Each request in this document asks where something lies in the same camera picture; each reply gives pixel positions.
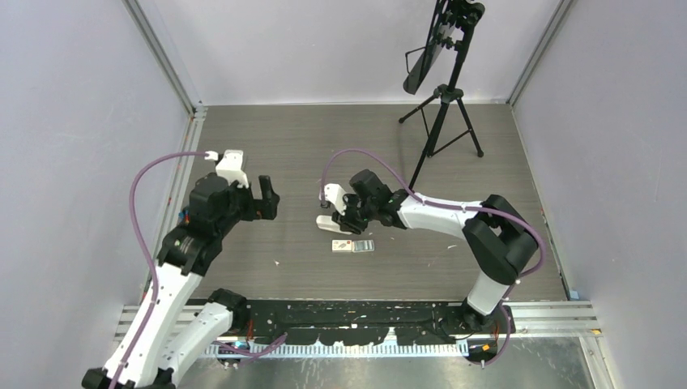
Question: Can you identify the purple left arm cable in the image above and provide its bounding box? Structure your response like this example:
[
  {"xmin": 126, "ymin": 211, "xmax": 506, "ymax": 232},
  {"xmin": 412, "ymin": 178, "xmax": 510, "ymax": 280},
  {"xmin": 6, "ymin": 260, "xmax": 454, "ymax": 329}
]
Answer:
[{"xmin": 107, "ymin": 151, "xmax": 288, "ymax": 389}]

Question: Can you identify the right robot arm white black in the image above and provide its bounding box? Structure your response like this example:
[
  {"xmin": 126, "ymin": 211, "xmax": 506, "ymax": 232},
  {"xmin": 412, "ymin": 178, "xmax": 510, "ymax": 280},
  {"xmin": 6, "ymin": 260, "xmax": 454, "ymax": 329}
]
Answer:
[{"xmin": 316, "ymin": 169, "xmax": 541, "ymax": 333}]

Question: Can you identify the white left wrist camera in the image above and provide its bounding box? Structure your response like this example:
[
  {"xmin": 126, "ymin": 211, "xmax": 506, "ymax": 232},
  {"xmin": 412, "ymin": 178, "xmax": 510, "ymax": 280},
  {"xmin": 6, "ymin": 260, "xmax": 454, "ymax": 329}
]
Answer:
[{"xmin": 215, "ymin": 149, "xmax": 250, "ymax": 188}]

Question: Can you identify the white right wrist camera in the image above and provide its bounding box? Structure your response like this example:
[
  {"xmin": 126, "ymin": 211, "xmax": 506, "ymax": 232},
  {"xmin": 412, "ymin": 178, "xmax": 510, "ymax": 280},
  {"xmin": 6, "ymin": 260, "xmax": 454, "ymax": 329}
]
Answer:
[{"xmin": 323, "ymin": 183, "xmax": 347, "ymax": 215}]

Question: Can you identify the white staple box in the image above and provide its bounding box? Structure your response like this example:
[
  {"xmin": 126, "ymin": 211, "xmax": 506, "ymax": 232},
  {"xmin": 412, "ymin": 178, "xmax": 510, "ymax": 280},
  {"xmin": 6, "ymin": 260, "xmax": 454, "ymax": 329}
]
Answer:
[{"xmin": 331, "ymin": 240, "xmax": 354, "ymax": 253}]

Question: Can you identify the black tripod stand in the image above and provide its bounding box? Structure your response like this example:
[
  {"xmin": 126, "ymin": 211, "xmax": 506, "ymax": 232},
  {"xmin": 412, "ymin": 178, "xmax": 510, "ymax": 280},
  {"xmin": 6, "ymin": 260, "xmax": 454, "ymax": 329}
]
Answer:
[{"xmin": 399, "ymin": 50, "xmax": 484, "ymax": 187}]

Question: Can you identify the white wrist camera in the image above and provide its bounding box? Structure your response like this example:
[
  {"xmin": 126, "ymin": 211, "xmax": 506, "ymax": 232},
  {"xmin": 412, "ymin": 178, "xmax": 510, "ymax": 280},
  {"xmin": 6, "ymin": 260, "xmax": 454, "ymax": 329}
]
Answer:
[
  {"xmin": 215, "ymin": 149, "xmax": 250, "ymax": 188},
  {"xmin": 323, "ymin": 183, "xmax": 347, "ymax": 215}
]

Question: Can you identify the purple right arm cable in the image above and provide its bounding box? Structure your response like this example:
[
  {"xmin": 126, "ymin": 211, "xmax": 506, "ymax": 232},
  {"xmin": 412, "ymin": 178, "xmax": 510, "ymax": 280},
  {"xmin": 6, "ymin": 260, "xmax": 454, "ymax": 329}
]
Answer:
[{"xmin": 319, "ymin": 148, "xmax": 548, "ymax": 369}]

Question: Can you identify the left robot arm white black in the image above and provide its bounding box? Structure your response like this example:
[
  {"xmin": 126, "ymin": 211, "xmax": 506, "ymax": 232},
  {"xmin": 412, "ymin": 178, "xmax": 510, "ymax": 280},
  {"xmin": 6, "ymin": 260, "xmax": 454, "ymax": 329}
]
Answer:
[{"xmin": 82, "ymin": 173, "xmax": 279, "ymax": 388}]

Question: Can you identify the white stapler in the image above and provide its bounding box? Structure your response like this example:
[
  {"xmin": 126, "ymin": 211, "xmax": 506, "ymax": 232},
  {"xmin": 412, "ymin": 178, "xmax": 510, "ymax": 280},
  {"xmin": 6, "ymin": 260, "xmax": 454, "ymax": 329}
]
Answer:
[{"xmin": 315, "ymin": 215, "xmax": 351, "ymax": 235}]

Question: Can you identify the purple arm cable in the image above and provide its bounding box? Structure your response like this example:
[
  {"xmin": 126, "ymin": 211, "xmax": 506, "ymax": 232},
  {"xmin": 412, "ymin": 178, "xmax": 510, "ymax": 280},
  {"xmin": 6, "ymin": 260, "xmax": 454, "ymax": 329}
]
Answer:
[
  {"xmin": 319, "ymin": 148, "xmax": 548, "ymax": 369},
  {"xmin": 107, "ymin": 151, "xmax": 288, "ymax": 389}
]

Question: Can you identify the black tablet on tripod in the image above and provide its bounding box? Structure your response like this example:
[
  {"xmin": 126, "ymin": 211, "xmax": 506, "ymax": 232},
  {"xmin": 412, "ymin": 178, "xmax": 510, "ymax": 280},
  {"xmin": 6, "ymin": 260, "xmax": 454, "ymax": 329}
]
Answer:
[{"xmin": 403, "ymin": 0, "xmax": 485, "ymax": 95}]

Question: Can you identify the aluminium cable duct rail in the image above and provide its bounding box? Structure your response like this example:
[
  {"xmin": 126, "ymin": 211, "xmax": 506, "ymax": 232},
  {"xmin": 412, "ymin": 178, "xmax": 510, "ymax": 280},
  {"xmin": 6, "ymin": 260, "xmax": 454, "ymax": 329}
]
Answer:
[{"xmin": 194, "ymin": 339, "xmax": 469, "ymax": 360}]

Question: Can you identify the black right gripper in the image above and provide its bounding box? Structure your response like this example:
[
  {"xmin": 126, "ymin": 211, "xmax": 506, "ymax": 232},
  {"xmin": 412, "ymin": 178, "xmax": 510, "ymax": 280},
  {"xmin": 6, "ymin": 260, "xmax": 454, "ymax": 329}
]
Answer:
[{"xmin": 332, "ymin": 193, "xmax": 377, "ymax": 235}]

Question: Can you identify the staple box tray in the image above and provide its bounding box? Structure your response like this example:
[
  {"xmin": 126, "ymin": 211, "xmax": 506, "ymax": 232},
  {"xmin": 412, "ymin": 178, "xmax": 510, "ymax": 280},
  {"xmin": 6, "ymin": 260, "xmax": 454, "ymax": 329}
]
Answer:
[{"xmin": 352, "ymin": 240, "xmax": 375, "ymax": 253}]

